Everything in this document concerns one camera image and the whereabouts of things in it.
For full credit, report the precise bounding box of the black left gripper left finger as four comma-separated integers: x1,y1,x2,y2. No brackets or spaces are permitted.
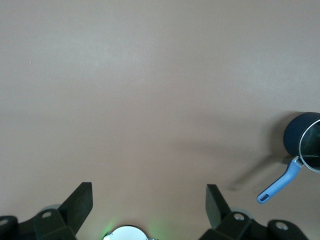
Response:
33,181,94,240

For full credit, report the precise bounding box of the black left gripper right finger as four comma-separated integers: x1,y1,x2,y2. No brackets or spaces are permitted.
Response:
199,184,270,240

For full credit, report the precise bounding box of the glass lid with blue knob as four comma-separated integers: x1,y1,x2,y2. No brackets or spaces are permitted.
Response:
298,116,320,174

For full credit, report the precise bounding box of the brown table cloth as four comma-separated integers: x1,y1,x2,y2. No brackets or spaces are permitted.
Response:
0,0,320,240

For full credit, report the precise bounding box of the dark pot with blue handle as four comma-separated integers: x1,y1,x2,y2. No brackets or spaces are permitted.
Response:
256,111,320,206

